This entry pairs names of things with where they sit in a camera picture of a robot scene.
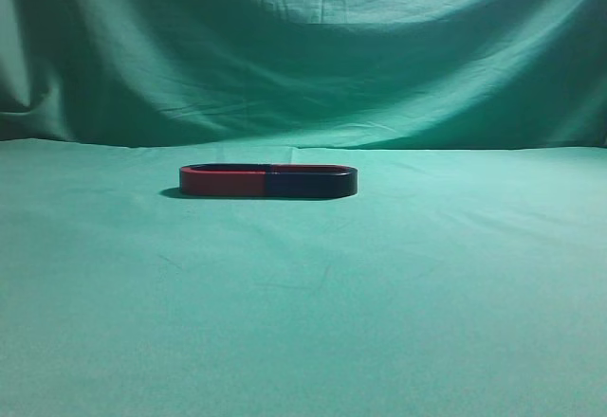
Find green cloth backdrop and cover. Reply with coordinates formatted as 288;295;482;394
1;0;606;416

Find left horseshoe magnet red front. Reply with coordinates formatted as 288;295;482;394
179;163;272;197

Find horseshoe magnet blue front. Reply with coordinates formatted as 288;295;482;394
265;164;358;199

